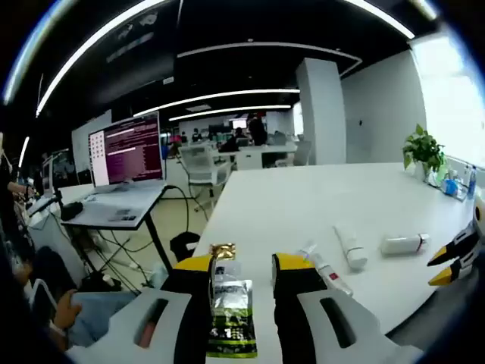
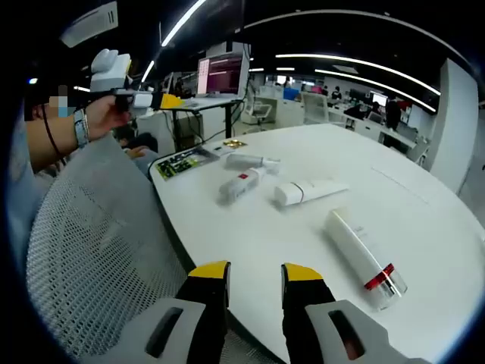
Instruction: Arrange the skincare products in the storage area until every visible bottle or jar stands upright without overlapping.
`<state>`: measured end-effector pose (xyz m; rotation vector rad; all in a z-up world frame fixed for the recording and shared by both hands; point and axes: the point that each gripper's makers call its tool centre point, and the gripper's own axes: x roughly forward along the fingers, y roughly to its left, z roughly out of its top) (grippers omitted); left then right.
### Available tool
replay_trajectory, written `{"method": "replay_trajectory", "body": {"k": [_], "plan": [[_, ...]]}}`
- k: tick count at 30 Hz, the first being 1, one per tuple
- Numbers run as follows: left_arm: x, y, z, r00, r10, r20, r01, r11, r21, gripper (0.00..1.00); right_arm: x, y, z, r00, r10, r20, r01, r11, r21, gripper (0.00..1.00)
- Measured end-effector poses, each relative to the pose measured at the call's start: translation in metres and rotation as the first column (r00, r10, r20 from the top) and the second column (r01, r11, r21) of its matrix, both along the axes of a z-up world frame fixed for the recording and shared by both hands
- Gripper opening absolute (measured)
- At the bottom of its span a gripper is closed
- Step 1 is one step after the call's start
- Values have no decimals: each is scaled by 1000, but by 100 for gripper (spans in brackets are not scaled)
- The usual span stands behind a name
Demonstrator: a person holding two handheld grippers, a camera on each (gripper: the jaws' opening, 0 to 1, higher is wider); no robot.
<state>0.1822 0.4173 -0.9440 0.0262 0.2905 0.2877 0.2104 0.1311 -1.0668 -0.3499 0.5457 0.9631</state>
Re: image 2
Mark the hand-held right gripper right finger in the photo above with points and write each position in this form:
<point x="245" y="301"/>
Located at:
<point x="303" y="295"/>

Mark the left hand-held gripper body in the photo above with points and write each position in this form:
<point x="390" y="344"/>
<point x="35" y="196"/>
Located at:
<point x="110" y="72"/>

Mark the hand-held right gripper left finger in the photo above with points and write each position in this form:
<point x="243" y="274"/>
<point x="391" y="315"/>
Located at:
<point x="201" y="288"/>

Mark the tall white red-banded skincare bottle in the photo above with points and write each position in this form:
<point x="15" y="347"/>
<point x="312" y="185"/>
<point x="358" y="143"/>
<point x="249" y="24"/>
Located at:
<point x="356" y="246"/>

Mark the gold foil packet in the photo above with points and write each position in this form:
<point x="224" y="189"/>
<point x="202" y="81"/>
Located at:
<point x="234" y="143"/>

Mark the silver skincare bottle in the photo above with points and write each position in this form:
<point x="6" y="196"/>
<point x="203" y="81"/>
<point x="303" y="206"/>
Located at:
<point x="242" y="161"/>

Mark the white skincare tube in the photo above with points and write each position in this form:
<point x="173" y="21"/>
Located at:
<point x="303" y="191"/>

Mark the white red-label skincare bottle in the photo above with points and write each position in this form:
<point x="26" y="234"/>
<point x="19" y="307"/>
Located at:
<point x="236" y="187"/>

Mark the person's left hand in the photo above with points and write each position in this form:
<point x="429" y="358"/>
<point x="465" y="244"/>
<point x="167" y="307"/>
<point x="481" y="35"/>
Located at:
<point x="100" y="117"/>

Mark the standing desk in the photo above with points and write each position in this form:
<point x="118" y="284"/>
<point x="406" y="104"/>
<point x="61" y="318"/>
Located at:
<point x="204" y="103"/>

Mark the ceiling air conditioner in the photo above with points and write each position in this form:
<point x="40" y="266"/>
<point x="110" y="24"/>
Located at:
<point x="91" y="22"/>

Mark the computer monitor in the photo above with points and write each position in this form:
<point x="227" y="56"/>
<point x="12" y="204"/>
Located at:
<point x="223" y="76"/>

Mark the green and black leaflet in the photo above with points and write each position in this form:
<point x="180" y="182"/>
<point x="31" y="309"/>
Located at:
<point x="185" y="163"/>

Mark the light blue wrist band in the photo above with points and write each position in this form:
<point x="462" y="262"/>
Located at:
<point x="80" y="130"/>

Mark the ceiling strip light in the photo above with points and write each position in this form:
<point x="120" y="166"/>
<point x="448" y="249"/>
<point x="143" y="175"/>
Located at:
<point x="360" y="62"/>
<point x="182" y="21"/>

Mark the white office chair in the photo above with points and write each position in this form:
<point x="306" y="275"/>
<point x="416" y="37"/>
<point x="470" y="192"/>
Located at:
<point x="259" y="110"/>

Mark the grey mesh office chair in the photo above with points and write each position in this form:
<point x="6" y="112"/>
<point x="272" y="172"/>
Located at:
<point x="94" y="246"/>

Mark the white mesh chair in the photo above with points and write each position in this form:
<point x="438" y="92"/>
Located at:
<point x="316" y="108"/>

